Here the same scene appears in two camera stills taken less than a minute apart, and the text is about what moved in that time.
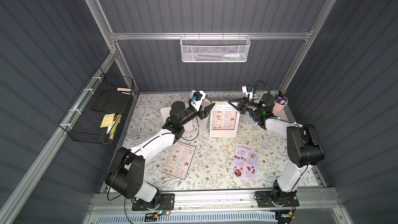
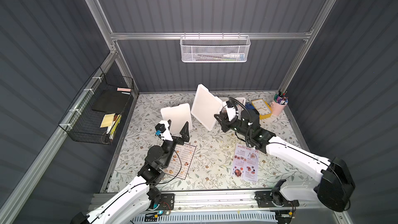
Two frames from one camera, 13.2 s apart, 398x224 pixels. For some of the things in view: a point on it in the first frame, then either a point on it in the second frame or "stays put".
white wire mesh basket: x=215 y=49 stays put
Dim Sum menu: x=179 y=160 stays put
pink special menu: x=245 y=163 stays put
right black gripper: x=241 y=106 to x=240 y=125
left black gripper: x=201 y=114 to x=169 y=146
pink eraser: x=124 y=89 stays put
